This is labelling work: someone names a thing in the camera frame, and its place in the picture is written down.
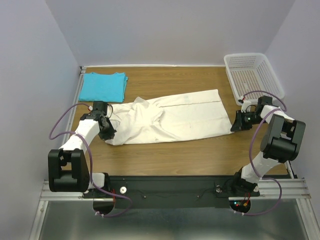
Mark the left table edge rail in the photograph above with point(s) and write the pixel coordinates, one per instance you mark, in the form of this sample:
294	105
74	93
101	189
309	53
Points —
69	113

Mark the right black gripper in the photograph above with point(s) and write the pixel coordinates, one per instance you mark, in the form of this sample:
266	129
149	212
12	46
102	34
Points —
237	124

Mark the folded blue t shirt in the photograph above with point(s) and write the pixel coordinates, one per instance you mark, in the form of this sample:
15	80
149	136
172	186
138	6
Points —
108	88

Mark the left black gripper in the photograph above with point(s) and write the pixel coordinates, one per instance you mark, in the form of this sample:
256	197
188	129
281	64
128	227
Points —
110	134

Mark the aluminium frame rail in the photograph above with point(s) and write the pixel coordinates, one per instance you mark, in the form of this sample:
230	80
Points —
268	190

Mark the electronics board with leds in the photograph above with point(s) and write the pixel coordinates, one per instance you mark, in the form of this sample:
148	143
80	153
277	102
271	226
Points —
240	205

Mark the white plastic basket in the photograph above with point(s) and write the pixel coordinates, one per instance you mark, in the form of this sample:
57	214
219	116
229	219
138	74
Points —
251	74

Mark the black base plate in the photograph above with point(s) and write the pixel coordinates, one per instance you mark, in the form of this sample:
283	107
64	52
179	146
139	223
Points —
175	192

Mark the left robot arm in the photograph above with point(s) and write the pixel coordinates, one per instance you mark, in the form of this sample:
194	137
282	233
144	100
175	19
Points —
70	166

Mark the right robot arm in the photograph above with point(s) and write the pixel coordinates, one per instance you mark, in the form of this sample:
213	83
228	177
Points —
280	144

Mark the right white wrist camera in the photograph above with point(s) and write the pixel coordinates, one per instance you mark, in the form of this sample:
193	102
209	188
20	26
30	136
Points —
246	105

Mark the white t shirt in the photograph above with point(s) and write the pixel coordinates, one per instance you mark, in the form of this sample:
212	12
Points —
173	118

